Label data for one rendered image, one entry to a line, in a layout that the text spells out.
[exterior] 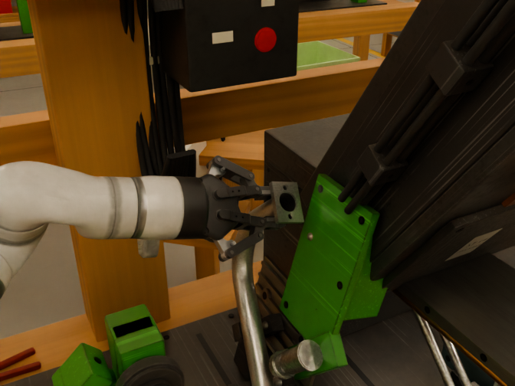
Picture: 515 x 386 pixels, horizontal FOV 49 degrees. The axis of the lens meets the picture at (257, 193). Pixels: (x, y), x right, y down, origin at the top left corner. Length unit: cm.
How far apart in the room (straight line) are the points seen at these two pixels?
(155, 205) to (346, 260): 24
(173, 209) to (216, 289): 54
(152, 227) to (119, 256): 35
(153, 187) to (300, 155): 30
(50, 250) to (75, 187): 240
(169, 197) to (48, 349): 53
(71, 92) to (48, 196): 29
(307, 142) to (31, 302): 197
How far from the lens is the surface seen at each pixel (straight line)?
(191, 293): 116
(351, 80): 117
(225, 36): 79
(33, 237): 63
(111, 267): 99
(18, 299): 273
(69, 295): 268
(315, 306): 75
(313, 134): 94
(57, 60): 84
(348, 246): 69
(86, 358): 67
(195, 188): 66
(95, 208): 61
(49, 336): 112
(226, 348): 101
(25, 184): 59
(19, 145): 96
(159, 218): 64
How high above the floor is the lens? 160
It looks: 29 degrees down
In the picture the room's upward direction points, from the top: straight up
